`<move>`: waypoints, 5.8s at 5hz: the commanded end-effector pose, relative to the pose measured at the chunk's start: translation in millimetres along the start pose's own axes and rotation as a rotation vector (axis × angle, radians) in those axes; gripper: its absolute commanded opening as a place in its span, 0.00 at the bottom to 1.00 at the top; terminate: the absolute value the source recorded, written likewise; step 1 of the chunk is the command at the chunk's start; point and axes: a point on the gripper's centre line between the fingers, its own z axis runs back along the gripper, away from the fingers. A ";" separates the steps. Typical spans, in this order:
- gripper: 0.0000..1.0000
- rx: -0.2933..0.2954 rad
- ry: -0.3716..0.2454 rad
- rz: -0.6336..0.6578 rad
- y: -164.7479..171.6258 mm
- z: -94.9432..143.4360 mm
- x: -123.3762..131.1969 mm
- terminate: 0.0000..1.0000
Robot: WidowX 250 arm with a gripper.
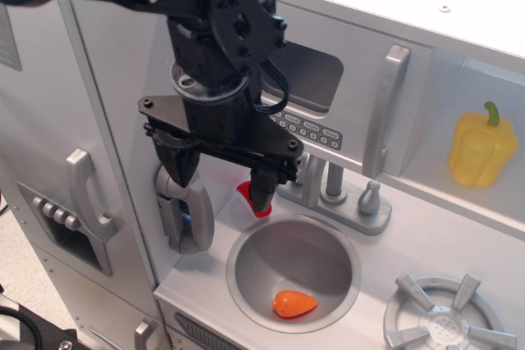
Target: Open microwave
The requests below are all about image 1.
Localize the grey microwave door handle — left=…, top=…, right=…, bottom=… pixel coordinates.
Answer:
left=363, top=45, right=411, bottom=178

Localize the yellow toy bell pepper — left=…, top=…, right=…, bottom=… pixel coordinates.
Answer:
left=448, top=101, right=519, bottom=188

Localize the grey ice dispenser panel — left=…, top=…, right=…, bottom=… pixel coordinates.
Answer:
left=17, top=182, right=112, bottom=276

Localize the round metal sink bowl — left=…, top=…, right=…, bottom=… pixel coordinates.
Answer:
left=226, top=214, right=362, bottom=334

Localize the grey toy faucet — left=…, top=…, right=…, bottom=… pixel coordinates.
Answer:
left=278, top=155, right=392, bottom=236

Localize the grey toy stove burner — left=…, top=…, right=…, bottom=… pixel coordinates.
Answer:
left=383, top=273, right=518, bottom=349

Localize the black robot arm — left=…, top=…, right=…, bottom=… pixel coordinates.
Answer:
left=1, top=0, right=303, bottom=212

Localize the grey fridge door handle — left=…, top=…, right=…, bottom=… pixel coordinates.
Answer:
left=66, top=148, right=117, bottom=243

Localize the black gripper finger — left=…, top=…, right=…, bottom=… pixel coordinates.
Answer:
left=152, top=131, right=200, bottom=188
left=249, top=166, right=278, bottom=213

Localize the white toy microwave door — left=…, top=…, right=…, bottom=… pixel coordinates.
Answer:
left=272, top=3, right=435, bottom=175

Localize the grey lower fridge handle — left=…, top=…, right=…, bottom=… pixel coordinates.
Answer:
left=134, top=319, right=162, bottom=350

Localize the orange toy carrot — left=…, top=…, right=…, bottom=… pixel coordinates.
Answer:
left=272, top=290, right=318, bottom=318

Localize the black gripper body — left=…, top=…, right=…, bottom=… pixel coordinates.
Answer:
left=138, top=88, right=304, bottom=183

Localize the red white toy piece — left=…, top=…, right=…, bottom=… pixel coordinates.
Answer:
left=236, top=180, right=272, bottom=219

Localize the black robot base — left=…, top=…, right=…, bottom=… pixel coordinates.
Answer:
left=1, top=287, right=89, bottom=350

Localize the grey oven vent panel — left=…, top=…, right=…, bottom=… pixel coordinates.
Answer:
left=174, top=313, right=240, bottom=350

